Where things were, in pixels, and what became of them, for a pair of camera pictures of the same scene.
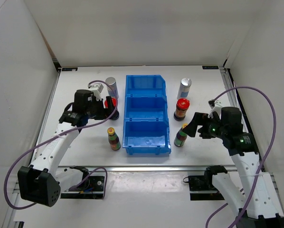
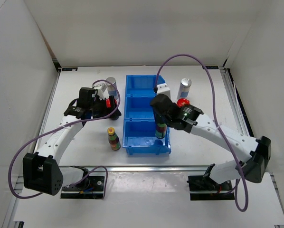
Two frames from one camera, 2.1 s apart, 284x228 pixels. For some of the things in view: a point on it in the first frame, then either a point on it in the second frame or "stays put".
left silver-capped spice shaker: x=112 y=81 stays put
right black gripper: x=199 y=119 → x=158 y=120
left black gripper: x=105 y=112 stays put
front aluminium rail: x=146 y=168 stays put
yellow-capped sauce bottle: x=113 y=139 stays put
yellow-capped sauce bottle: x=181 y=137 → x=160 y=130
